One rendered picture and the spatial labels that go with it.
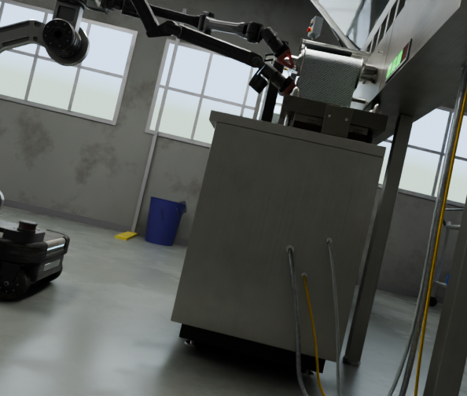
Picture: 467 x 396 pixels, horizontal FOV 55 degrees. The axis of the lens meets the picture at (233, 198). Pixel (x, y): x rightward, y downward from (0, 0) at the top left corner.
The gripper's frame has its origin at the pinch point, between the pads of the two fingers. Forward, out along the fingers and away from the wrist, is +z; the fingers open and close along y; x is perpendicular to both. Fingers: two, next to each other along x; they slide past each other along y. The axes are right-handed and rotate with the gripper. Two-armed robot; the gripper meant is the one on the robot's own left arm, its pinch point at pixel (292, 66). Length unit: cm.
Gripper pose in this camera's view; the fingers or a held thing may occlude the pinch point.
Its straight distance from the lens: 208.5
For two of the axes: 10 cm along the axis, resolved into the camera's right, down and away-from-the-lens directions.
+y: -0.5, 0.5, -10.0
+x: 8.0, -6.0, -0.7
